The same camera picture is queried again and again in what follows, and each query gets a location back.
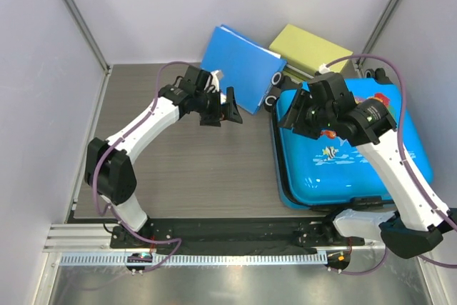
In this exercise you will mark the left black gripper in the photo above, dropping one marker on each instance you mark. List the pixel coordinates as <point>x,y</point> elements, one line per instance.
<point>232,112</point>

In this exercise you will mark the blue suitcase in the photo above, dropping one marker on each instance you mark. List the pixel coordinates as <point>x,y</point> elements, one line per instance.
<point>327,173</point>

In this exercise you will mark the white slotted cable duct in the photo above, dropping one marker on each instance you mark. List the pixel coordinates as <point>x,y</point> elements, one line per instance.
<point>144,259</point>

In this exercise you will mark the olive green drawer box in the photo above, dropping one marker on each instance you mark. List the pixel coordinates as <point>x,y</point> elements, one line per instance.
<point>305,52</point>

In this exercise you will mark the aluminium frame post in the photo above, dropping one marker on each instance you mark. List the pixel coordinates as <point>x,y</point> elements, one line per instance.
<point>383,20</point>
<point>89,38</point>

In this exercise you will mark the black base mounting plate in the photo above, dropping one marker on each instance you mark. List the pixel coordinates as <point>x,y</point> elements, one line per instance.
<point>248,236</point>

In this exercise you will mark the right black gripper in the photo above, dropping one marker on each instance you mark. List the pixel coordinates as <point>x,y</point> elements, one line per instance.
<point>293,116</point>

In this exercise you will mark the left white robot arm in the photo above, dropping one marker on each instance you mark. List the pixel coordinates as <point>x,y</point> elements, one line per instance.
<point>109,169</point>

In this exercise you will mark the blue file folder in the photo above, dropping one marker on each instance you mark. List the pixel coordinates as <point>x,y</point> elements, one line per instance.
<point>246,66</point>

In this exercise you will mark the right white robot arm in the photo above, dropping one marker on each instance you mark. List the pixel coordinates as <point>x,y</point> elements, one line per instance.
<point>417,220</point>

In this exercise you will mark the left aluminium frame post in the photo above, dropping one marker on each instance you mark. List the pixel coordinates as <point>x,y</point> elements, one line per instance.
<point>89,38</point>

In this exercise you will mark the right aluminium frame post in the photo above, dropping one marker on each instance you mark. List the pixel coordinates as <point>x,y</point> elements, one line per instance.
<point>383,20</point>

